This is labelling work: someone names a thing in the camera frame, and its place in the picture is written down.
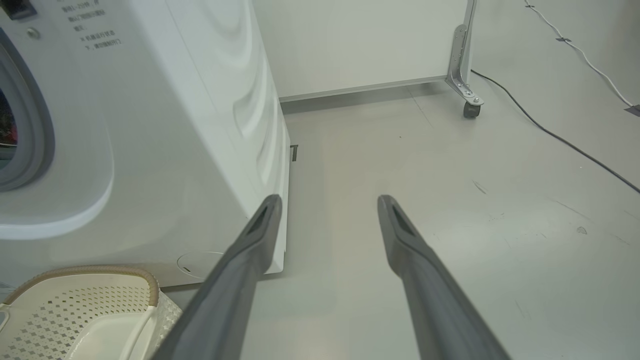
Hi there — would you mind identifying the cream perforated plastic laundry basket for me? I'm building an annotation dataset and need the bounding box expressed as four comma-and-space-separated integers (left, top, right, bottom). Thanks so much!
0, 265, 183, 360

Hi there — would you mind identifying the white floor cable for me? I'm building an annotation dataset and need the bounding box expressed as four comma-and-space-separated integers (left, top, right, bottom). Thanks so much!
523, 0, 636, 108

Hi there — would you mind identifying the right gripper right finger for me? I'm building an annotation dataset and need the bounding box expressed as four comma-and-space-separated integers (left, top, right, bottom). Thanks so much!
377, 194, 511, 360

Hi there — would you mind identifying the white partition panel on casters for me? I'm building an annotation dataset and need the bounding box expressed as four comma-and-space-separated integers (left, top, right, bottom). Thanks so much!
251, 0, 485, 119

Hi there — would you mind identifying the white front-load washing machine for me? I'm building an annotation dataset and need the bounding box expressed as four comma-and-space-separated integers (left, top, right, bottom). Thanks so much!
0, 0, 292, 291

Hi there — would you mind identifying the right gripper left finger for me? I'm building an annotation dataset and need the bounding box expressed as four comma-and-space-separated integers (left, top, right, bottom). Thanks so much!
150, 194, 284, 360

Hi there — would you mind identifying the black floor cable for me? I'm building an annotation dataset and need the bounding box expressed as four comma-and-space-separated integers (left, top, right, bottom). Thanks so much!
470, 69, 640, 195

